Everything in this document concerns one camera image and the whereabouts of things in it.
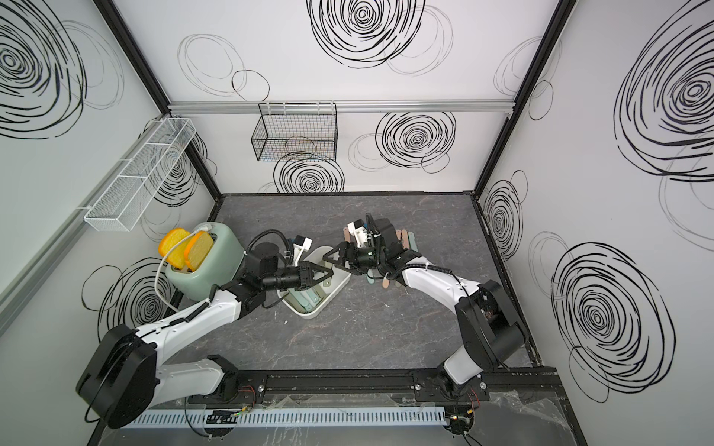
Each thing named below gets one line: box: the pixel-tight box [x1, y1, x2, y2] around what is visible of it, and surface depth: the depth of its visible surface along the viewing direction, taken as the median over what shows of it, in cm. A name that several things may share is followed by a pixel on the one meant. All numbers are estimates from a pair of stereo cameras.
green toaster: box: [165, 222, 247, 302], surface depth 84 cm
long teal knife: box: [288, 287, 322, 312], surface depth 91 cm
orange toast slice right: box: [184, 230, 214, 273], surface depth 80 cm
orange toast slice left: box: [158, 227, 193, 270], surface depth 80 cm
